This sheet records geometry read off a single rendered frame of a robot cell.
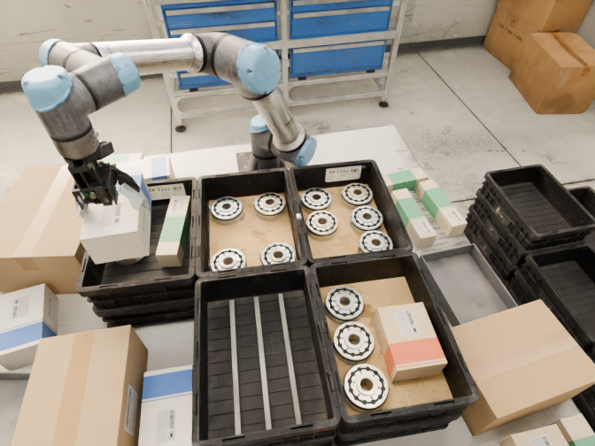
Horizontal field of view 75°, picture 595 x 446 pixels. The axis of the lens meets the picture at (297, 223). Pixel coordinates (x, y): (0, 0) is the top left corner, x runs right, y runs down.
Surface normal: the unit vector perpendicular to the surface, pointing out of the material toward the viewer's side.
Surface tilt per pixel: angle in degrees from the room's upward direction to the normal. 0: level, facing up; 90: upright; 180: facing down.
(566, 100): 91
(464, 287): 0
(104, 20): 90
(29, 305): 0
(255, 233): 0
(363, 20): 90
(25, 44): 90
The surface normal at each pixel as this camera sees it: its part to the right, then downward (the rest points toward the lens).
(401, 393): 0.00, -0.66
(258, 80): 0.75, 0.40
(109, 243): 0.21, 0.73
